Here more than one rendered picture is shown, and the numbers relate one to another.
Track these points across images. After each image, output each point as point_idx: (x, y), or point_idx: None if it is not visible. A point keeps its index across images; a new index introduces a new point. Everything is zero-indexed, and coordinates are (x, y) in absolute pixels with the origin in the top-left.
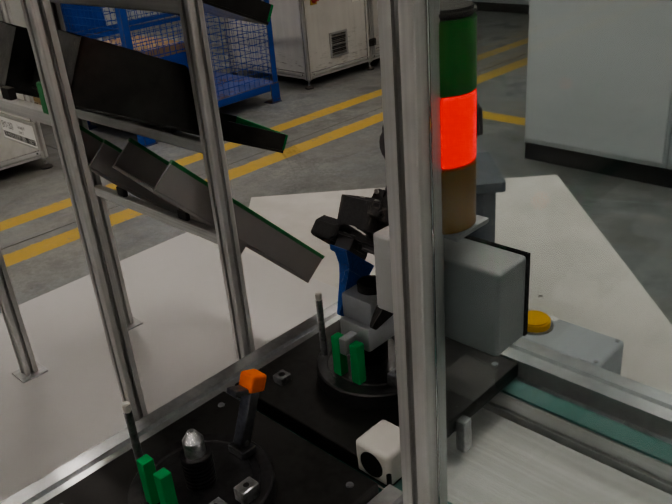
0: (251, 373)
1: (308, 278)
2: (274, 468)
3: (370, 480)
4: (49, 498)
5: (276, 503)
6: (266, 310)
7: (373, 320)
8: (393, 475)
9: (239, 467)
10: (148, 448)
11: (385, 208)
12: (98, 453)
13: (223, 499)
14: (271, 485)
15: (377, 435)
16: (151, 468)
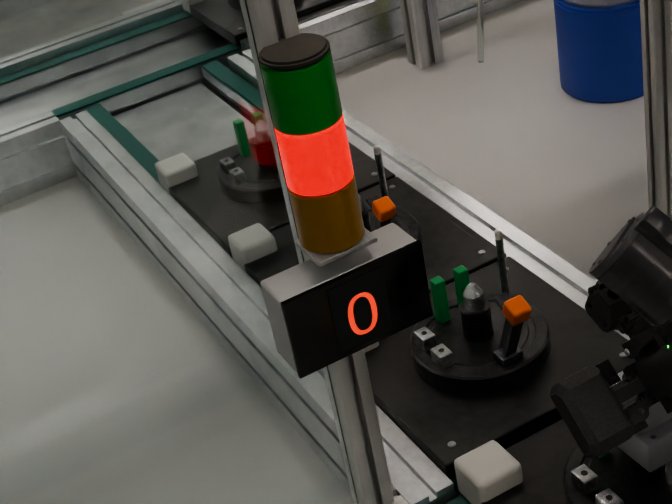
0: (514, 301)
1: None
2: (499, 393)
3: (451, 460)
4: (530, 266)
5: (450, 394)
6: None
7: None
8: (458, 483)
9: (485, 356)
10: (566, 310)
11: (596, 291)
12: (583, 285)
13: (447, 347)
14: (452, 377)
15: (491, 455)
16: (457, 279)
